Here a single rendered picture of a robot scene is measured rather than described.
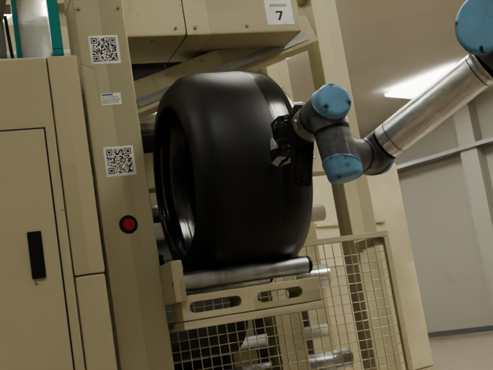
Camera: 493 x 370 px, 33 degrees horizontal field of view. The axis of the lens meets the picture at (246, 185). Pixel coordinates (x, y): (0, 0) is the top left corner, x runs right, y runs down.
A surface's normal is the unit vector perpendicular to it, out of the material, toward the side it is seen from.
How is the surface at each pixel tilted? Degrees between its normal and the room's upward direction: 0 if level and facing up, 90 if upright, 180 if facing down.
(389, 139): 109
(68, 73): 90
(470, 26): 83
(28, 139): 90
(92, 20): 90
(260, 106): 65
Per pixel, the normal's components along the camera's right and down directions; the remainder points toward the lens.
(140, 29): 0.32, -0.20
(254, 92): 0.17, -0.74
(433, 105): -0.40, 0.26
